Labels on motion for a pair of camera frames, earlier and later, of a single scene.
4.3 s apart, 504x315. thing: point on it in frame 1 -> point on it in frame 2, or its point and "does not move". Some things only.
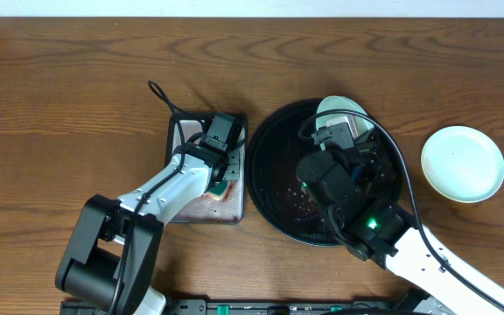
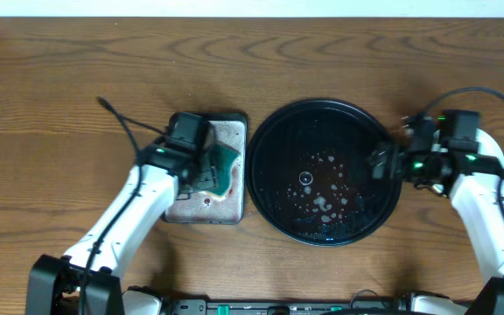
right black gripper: [374, 161] -> [395, 165]
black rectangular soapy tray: [223, 200] does not move
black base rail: [288, 306] does not move
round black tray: [277, 195] does not move
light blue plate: [335, 102] -> [488, 146]
